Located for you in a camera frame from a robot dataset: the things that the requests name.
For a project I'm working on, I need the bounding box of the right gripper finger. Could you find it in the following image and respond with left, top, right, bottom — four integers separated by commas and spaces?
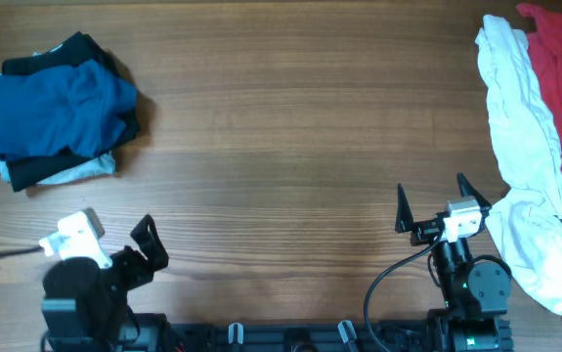
395, 183, 414, 233
456, 172, 492, 210

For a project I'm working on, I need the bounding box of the blue polo shirt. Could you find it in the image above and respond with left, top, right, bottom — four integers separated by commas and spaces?
0, 60, 137, 161

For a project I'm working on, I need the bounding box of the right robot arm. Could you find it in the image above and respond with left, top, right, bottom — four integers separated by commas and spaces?
395, 173, 514, 352

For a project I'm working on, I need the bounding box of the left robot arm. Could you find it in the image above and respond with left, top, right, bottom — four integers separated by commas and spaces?
40, 208, 178, 351

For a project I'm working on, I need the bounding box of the light blue folded shirt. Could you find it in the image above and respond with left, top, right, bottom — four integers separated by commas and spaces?
0, 34, 120, 192

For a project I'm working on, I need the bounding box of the white shirt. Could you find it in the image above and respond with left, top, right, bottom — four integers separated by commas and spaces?
475, 15, 562, 316

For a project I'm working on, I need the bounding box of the black folded shirt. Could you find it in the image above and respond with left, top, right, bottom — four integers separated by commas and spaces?
0, 32, 140, 192

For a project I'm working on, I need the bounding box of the left black cable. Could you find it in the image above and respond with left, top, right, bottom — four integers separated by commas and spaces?
0, 245, 45, 265

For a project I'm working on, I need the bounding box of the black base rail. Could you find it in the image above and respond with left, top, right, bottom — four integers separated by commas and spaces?
116, 315, 514, 352

